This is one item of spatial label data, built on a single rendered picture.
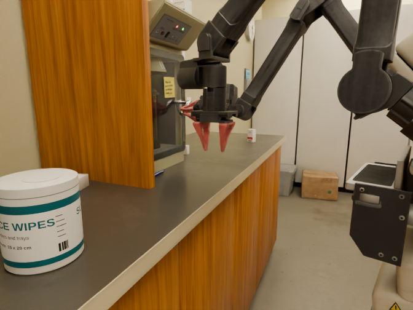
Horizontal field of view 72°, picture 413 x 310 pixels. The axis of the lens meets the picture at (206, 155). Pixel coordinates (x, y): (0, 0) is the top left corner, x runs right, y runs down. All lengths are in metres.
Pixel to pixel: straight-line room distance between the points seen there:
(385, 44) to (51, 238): 0.62
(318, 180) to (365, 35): 3.17
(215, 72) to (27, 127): 0.80
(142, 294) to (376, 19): 0.65
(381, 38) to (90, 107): 0.81
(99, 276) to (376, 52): 0.56
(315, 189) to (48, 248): 3.37
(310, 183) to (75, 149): 3.01
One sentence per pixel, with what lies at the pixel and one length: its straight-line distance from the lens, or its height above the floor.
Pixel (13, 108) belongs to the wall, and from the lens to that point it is 1.22.
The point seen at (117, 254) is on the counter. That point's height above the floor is 0.94.
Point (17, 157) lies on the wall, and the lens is 1.24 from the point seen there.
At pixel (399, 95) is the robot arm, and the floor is 1.23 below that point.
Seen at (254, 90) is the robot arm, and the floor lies 1.24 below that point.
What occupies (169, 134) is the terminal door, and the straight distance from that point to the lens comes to 1.15.
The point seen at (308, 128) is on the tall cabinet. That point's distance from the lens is 3.94.
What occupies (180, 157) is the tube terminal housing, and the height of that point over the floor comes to 0.96.
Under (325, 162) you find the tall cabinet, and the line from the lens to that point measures 3.99.
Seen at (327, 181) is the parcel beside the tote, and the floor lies 0.24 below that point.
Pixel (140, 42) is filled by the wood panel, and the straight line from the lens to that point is 0.89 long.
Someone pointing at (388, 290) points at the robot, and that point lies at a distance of 0.81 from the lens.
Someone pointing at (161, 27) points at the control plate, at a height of 1.44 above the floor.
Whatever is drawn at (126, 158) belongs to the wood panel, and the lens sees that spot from 0.95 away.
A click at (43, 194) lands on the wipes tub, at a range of 0.52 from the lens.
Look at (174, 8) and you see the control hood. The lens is 1.02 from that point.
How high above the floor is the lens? 1.23
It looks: 12 degrees down
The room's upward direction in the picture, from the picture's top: straight up
